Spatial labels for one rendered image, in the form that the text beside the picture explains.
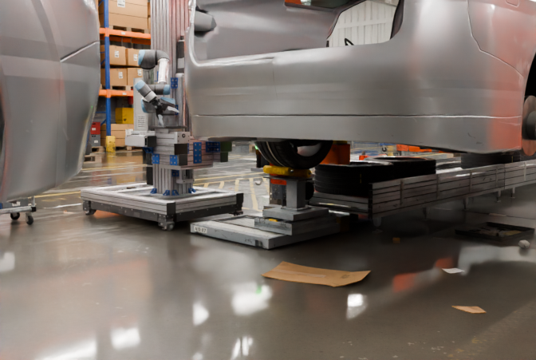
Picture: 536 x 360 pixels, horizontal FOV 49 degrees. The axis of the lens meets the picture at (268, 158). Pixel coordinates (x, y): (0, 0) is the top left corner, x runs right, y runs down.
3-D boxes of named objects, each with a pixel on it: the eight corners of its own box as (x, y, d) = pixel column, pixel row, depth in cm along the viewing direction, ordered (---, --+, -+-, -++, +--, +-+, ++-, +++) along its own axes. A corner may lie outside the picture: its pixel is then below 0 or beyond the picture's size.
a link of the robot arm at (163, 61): (172, 59, 464) (170, 99, 430) (158, 59, 463) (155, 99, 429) (171, 46, 456) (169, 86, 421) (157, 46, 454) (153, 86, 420)
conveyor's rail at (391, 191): (373, 212, 450) (373, 183, 448) (367, 211, 454) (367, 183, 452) (505, 184, 627) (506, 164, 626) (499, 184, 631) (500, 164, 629)
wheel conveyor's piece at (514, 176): (504, 200, 629) (506, 164, 626) (431, 193, 689) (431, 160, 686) (538, 191, 701) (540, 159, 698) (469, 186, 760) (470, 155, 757)
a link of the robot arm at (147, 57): (159, 116, 478) (156, 53, 446) (140, 116, 476) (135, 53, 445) (160, 108, 487) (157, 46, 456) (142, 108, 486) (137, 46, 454)
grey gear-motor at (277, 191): (309, 223, 454) (309, 177, 451) (269, 216, 483) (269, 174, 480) (324, 220, 467) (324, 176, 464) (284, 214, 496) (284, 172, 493)
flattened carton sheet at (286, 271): (355, 289, 308) (355, 283, 308) (261, 277, 332) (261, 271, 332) (371, 275, 335) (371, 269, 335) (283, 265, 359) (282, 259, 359)
